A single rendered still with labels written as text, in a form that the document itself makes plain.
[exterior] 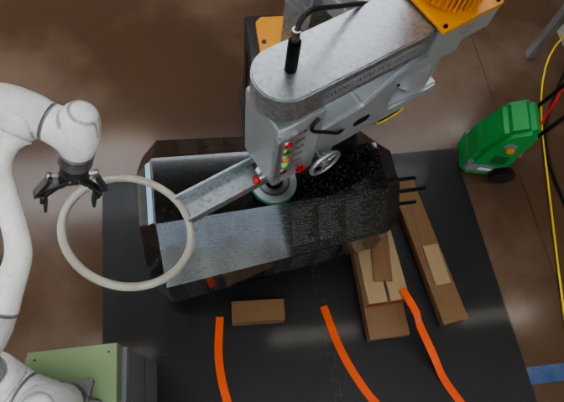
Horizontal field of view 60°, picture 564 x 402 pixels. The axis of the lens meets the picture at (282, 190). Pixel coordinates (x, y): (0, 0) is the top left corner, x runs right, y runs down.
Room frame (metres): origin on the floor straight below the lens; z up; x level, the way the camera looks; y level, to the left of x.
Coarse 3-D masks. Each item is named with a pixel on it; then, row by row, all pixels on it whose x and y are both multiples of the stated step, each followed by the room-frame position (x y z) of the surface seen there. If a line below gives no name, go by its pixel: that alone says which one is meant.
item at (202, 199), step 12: (228, 168) 0.89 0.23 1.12; (240, 168) 0.91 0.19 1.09; (252, 168) 0.93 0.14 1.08; (204, 180) 0.81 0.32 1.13; (216, 180) 0.83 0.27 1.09; (228, 180) 0.85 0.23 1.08; (240, 180) 0.86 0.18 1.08; (252, 180) 0.87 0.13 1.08; (264, 180) 0.87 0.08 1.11; (180, 192) 0.74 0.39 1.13; (192, 192) 0.76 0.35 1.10; (204, 192) 0.78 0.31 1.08; (216, 192) 0.79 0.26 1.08; (228, 192) 0.80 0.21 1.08; (240, 192) 0.79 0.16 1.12; (192, 204) 0.71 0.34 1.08; (204, 204) 0.72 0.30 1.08; (216, 204) 0.72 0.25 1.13; (192, 216) 0.65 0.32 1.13; (204, 216) 0.67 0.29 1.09
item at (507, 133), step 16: (496, 112) 1.96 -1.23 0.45; (512, 112) 1.91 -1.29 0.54; (528, 112) 1.90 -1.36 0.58; (480, 128) 1.92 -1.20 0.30; (496, 128) 1.84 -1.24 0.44; (512, 128) 1.80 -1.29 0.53; (528, 128) 1.78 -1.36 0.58; (464, 144) 1.90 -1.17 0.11; (480, 144) 1.80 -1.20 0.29; (496, 144) 1.76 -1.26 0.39; (512, 144) 1.75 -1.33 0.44; (528, 144) 1.75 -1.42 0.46; (464, 160) 1.78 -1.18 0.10; (480, 160) 1.74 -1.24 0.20; (496, 160) 1.75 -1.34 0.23; (512, 160) 1.76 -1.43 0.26; (496, 176) 1.71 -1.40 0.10; (512, 176) 1.71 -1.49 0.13
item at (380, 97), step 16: (448, 48) 1.38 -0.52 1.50; (416, 64) 1.27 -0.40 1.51; (384, 80) 1.19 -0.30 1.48; (400, 80) 1.23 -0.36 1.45; (432, 80) 1.43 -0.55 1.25; (352, 96) 1.15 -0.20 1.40; (368, 96) 1.15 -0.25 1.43; (384, 96) 1.19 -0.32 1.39; (400, 96) 1.32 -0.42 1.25; (416, 96) 1.35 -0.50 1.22; (336, 112) 1.07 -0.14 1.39; (352, 112) 1.09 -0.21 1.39; (368, 112) 1.15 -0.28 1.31; (384, 112) 1.23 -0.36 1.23; (336, 128) 1.04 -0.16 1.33; (352, 128) 1.11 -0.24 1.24; (320, 144) 0.99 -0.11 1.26
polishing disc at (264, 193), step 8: (256, 168) 1.03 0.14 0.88; (264, 184) 0.96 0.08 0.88; (288, 184) 0.98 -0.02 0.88; (256, 192) 0.91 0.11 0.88; (264, 192) 0.92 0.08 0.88; (272, 192) 0.92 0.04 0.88; (280, 192) 0.93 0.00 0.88; (288, 192) 0.94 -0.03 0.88; (264, 200) 0.88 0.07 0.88; (272, 200) 0.89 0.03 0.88; (280, 200) 0.89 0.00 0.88
